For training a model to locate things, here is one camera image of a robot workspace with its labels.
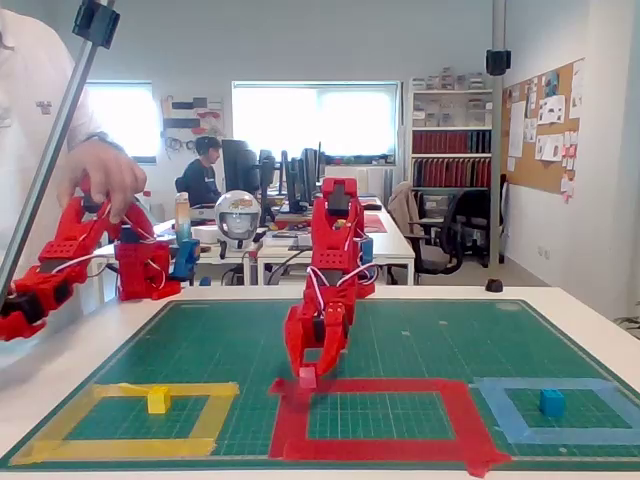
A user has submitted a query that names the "small bright window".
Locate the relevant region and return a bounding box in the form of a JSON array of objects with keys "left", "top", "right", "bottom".
[{"left": 82, "top": 81, "right": 160, "bottom": 165}]

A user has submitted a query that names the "yellow tape square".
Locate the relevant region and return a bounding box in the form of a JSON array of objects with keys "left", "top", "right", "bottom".
[{"left": 8, "top": 381, "right": 240, "bottom": 466}]

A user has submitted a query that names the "operator left hand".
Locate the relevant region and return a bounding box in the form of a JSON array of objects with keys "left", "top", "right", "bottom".
[{"left": 57, "top": 135, "right": 149, "bottom": 225}]

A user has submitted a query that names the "blue tape square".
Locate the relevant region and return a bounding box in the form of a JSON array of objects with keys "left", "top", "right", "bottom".
[{"left": 468, "top": 376, "right": 640, "bottom": 445}]

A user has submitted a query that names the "blue lego brick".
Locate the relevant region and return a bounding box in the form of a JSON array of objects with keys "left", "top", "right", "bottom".
[{"left": 538, "top": 388, "right": 566, "bottom": 418}]

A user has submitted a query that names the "wide bright window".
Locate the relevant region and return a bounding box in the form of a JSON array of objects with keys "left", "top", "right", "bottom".
[{"left": 231, "top": 79, "right": 402, "bottom": 165}]

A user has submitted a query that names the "black office chair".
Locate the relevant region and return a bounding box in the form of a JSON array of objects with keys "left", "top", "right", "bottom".
[{"left": 414, "top": 188, "right": 494, "bottom": 275}]

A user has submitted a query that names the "black computer monitor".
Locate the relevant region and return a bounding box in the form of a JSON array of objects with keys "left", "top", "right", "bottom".
[
  {"left": 299, "top": 141, "right": 327, "bottom": 204},
  {"left": 257, "top": 148, "right": 278, "bottom": 221},
  {"left": 279, "top": 149, "right": 307, "bottom": 214},
  {"left": 221, "top": 138, "right": 261, "bottom": 194}
]

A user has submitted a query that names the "red folder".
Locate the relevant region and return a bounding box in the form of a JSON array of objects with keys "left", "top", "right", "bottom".
[{"left": 360, "top": 198, "right": 390, "bottom": 234}]

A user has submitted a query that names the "white helmet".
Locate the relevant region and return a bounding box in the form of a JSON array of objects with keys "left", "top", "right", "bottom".
[{"left": 214, "top": 189, "right": 260, "bottom": 250}]

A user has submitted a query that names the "green cutting mat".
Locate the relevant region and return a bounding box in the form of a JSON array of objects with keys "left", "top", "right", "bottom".
[{"left": 0, "top": 298, "right": 640, "bottom": 472}]

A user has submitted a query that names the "wall tool panel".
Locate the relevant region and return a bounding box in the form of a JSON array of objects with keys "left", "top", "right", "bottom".
[{"left": 159, "top": 94, "right": 227, "bottom": 160}]

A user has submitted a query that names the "stack of books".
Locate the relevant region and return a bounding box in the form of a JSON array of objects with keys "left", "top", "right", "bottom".
[{"left": 262, "top": 212, "right": 315, "bottom": 251}]

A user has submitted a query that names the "grey vertical pole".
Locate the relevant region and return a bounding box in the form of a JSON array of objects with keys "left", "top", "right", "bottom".
[{"left": 490, "top": 0, "right": 507, "bottom": 269}]

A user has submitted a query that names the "seated person dark shirt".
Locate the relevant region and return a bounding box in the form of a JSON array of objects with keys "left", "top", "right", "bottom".
[{"left": 174, "top": 135, "right": 224, "bottom": 209}]

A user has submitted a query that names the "white shelf unit with binders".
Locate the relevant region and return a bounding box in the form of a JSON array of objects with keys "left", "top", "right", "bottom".
[{"left": 407, "top": 75, "right": 496, "bottom": 191}]

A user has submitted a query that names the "chair with beige jacket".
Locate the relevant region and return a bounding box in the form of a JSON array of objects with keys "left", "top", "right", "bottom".
[{"left": 387, "top": 180, "right": 431, "bottom": 286}]

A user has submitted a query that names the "green plant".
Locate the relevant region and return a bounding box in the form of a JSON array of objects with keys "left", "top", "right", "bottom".
[{"left": 613, "top": 299, "right": 640, "bottom": 342}]

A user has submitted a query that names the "red leader arm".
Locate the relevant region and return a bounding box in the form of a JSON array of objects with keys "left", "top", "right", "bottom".
[{"left": 0, "top": 187, "right": 182, "bottom": 344}]

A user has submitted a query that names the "cork pin board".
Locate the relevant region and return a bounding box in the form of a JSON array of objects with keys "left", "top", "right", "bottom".
[{"left": 501, "top": 56, "right": 587, "bottom": 204}]

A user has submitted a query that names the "red tape square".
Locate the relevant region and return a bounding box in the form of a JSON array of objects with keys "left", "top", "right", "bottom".
[{"left": 267, "top": 377, "right": 514, "bottom": 479}]

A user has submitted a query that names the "colourful drink bottle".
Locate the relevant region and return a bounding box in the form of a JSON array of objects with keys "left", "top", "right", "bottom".
[{"left": 174, "top": 192, "right": 194, "bottom": 246}]

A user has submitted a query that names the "yellow lego brick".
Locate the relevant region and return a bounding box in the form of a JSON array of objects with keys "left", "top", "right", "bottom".
[{"left": 147, "top": 385, "right": 172, "bottom": 415}]

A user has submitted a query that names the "white servo cable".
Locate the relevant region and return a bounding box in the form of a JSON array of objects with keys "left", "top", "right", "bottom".
[{"left": 304, "top": 264, "right": 331, "bottom": 321}]

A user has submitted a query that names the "operator in white shirt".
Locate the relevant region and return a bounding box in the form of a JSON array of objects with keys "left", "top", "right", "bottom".
[{"left": 0, "top": 8, "right": 104, "bottom": 251}]

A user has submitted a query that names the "black pole bracket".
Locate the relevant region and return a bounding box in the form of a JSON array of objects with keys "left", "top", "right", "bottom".
[
  {"left": 485, "top": 48, "right": 513, "bottom": 78},
  {"left": 71, "top": 0, "right": 122, "bottom": 51}
]

